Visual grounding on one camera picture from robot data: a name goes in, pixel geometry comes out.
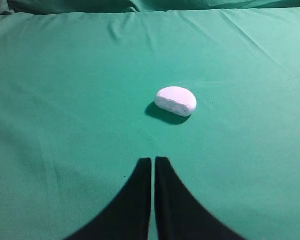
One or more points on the white earphone case body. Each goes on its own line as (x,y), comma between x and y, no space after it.
(176,100)

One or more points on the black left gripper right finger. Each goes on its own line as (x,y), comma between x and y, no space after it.
(179,216)

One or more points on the green table cloth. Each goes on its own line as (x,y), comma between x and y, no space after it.
(77,111)

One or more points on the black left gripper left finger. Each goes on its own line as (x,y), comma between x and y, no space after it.
(127,217)

